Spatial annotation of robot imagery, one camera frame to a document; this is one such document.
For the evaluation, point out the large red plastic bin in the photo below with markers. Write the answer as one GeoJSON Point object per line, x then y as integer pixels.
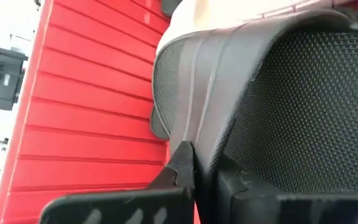
{"type": "Point", "coordinates": [89, 109]}

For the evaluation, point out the black foam slide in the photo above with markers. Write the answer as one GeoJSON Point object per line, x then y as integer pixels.
{"type": "Point", "coordinates": [170, 6]}

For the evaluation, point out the dark grey mesh shoe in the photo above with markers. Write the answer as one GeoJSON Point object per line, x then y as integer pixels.
{"type": "Point", "coordinates": [216, 93]}

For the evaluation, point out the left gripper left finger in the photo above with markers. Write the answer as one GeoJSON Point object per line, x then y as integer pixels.
{"type": "Point", "coordinates": [120, 208]}

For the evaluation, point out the pale pink foam slide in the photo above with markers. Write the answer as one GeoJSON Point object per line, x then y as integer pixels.
{"type": "Point", "coordinates": [216, 15]}

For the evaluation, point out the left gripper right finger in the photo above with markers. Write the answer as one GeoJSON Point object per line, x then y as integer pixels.
{"type": "Point", "coordinates": [291, 210]}

